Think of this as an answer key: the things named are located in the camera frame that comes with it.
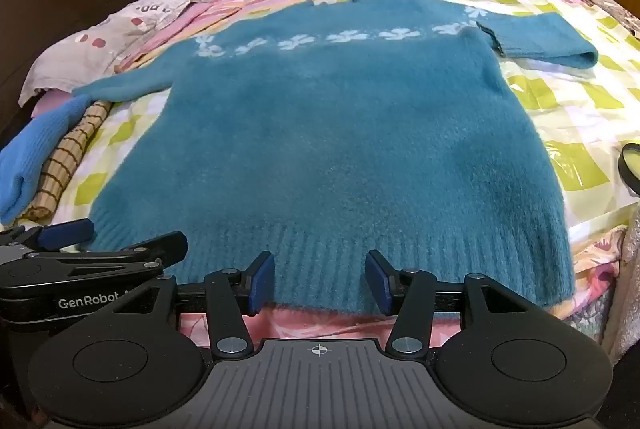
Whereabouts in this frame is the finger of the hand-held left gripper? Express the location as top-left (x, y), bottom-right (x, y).
top-left (15, 218), bottom-right (96, 256)
top-left (50, 231), bottom-right (189, 281)

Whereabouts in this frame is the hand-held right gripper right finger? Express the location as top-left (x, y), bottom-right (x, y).
top-left (366, 250), bottom-right (540, 358)

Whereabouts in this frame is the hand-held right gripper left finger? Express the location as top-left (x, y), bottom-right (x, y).
top-left (114, 251), bottom-right (276, 358)

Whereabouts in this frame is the teal flower-print sweater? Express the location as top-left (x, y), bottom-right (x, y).
top-left (72, 0), bottom-right (599, 316)

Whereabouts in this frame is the brown checked cloth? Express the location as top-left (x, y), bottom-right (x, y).
top-left (27, 100), bottom-right (113, 220)

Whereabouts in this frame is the blue knitted garment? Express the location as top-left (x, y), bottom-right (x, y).
top-left (0, 96), bottom-right (93, 225)

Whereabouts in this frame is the white printed pillow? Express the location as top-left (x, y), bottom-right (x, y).
top-left (19, 0), bottom-right (193, 107)

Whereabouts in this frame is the floral mattress cover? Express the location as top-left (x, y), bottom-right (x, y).
top-left (177, 224), bottom-right (626, 345)

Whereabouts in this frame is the white fuzzy cloth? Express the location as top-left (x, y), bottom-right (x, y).
top-left (602, 204), bottom-right (640, 360)

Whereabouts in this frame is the yellow-green checked plastic sheet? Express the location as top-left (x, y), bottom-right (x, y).
top-left (50, 0), bottom-right (640, 320)

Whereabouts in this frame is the folded patterned cloth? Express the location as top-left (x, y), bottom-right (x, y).
top-left (562, 0), bottom-right (640, 34)

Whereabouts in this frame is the black ring magnifier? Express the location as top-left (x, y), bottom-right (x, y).
top-left (618, 143), bottom-right (640, 197)

